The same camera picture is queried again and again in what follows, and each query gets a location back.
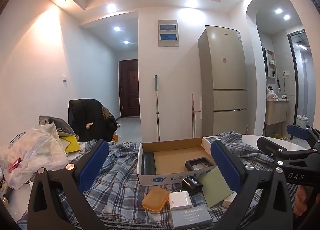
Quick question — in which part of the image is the white toilet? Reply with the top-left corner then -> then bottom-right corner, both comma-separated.
296,115 -> 308,128

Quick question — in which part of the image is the crumpled pale cloth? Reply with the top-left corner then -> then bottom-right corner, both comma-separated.
266,88 -> 279,102

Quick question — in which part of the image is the orange plastic case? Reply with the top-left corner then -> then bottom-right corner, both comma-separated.
142,186 -> 169,213

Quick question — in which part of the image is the person's right hand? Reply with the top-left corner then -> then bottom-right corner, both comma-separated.
294,185 -> 313,217

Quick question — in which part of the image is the clear plastic bag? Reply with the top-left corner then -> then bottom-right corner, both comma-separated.
0,121 -> 69,190

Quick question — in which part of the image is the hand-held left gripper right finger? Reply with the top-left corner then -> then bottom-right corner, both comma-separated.
210,139 -> 294,230

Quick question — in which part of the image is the black small tray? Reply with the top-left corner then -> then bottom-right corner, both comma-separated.
185,158 -> 217,172

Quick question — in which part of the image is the grey bag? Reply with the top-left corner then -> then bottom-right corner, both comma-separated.
38,115 -> 75,137

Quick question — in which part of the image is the white flat box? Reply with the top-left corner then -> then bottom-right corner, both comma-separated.
222,191 -> 238,208

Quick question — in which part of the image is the dark brown door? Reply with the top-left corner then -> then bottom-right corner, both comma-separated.
118,59 -> 140,118

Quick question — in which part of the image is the black cylindrical case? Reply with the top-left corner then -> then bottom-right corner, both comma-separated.
141,152 -> 157,175

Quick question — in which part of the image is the grey rectangular box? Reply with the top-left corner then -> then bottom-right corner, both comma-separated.
171,206 -> 213,229

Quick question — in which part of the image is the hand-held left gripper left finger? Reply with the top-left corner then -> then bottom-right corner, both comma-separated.
27,139 -> 110,230

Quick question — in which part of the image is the bathroom vanity cabinet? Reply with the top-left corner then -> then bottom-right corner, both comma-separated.
265,99 -> 290,125

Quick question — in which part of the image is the chair with black jacket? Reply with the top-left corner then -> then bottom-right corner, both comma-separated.
68,98 -> 118,143

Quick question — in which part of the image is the wall mirror cabinet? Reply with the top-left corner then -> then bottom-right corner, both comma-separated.
262,47 -> 277,78

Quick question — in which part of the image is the white charger adapter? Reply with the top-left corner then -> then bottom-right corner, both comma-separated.
168,190 -> 193,212

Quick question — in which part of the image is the white cardboard box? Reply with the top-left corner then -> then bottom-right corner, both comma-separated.
137,136 -> 222,186

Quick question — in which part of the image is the wall electrical panel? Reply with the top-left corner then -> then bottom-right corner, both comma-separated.
157,19 -> 180,47

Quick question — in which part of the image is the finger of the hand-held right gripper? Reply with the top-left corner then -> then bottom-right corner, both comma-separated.
257,136 -> 317,161
287,124 -> 320,149

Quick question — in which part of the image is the beige refrigerator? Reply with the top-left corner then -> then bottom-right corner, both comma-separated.
197,25 -> 248,140

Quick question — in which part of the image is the pink small tube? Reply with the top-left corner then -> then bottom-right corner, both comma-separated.
7,158 -> 22,173

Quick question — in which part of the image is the green pouch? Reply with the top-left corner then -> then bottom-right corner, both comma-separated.
199,166 -> 237,208

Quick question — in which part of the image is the black small box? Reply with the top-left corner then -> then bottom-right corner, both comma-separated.
182,176 -> 203,197

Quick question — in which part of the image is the blue plaid shirt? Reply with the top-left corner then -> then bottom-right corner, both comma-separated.
17,131 -> 298,230

